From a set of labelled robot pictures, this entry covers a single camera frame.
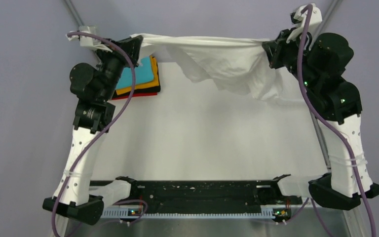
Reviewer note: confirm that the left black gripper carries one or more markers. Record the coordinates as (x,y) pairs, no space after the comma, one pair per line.
(130,45)

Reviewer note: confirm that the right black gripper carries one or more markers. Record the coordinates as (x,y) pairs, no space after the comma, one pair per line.
(275,48)

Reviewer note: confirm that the white t shirt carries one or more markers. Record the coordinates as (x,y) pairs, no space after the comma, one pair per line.
(236,65)

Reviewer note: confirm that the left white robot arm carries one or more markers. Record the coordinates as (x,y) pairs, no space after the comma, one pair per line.
(94,115)

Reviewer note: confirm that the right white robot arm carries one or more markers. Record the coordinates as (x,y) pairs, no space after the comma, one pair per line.
(338,108)

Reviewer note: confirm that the folded cyan t shirt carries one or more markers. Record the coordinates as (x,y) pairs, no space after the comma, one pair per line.
(143,75)

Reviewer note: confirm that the folded black t shirt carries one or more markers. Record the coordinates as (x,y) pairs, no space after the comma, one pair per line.
(147,90)

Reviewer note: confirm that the folded red t shirt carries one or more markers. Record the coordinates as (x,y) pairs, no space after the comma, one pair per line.
(126,95)

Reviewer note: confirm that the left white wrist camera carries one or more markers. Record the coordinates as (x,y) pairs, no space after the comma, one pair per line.
(89,42)

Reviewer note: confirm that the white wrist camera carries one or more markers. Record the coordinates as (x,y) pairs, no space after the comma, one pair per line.
(89,42)
(305,15)

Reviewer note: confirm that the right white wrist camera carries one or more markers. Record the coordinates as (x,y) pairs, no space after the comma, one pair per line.
(305,15)

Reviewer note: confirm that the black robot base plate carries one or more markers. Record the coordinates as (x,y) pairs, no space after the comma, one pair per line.
(208,197)

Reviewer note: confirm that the white slotted cable duct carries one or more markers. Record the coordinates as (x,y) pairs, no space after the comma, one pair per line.
(130,212)

